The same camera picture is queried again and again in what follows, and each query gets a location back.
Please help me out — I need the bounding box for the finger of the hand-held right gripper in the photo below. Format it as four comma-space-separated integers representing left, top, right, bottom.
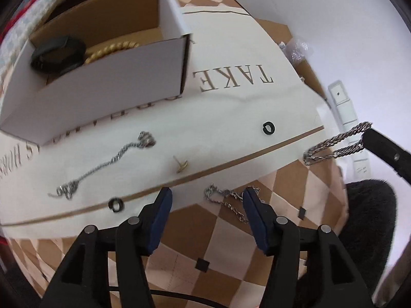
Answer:
362, 128, 411, 187

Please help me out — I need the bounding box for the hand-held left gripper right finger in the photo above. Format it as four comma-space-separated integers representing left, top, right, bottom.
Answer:
243, 188, 376, 308

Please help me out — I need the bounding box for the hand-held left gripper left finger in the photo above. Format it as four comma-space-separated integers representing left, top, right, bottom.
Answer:
40, 188, 173, 308

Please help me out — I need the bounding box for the thin silver chain bracelet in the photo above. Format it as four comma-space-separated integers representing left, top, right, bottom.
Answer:
205, 183, 267, 224

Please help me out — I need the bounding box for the thick silver chain bracelet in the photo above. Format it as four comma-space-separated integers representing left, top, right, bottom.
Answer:
303, 121, 373, 166

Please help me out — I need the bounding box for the white cardboard box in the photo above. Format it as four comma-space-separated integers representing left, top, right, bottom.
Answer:
0, 0, 195, 146

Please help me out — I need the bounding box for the gold stud earring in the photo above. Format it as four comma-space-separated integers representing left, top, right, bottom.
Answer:
173, 155, 189, 174

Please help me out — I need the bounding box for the dark fuzzy cushion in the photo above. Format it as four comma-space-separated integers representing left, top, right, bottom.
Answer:
339, 180, 397, 296

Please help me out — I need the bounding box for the checkered printed tablecloth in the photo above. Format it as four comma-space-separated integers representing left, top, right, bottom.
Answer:
0, 0, 350, 302

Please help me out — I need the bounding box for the clear bubble wrap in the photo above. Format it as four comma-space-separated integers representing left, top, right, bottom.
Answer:
279, 38, 313, 63

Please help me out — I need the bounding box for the quilted blanket with red trim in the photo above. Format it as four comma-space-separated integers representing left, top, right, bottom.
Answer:
0, 0, 81, 71

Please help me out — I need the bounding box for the white wall socket strip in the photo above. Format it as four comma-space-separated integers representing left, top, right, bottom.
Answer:
328, 80, 370, 174

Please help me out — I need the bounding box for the silver necklace with pendant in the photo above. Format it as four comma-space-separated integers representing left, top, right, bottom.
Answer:
48, 131, 157, 201

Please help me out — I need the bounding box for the gold twisted rope bracelet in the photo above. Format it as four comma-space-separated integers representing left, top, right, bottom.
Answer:
84, 39, 142, 65

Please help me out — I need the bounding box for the black band bracelet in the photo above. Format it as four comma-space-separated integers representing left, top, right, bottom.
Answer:
30, 35, 87, 78

